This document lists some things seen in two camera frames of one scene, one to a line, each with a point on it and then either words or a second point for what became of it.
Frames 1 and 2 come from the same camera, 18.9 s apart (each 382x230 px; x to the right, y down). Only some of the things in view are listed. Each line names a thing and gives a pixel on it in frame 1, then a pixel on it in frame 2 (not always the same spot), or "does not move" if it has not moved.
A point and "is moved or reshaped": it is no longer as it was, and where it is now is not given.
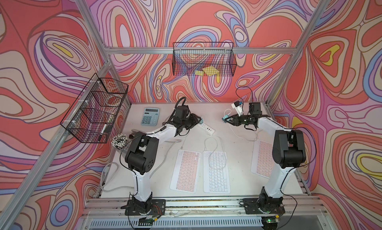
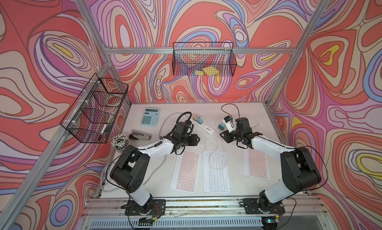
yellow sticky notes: [209, 70] does not move
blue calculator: [150, 116] does not move
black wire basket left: [93, 115] does not move
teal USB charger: [224, 118] is moved or reshaped
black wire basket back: [204, 58] does not move
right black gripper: [235, 120] -> [226, 138]
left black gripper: [194, 121] -> [193, 140]
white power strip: [208, 129] does not move
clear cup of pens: [119, 142] does not move
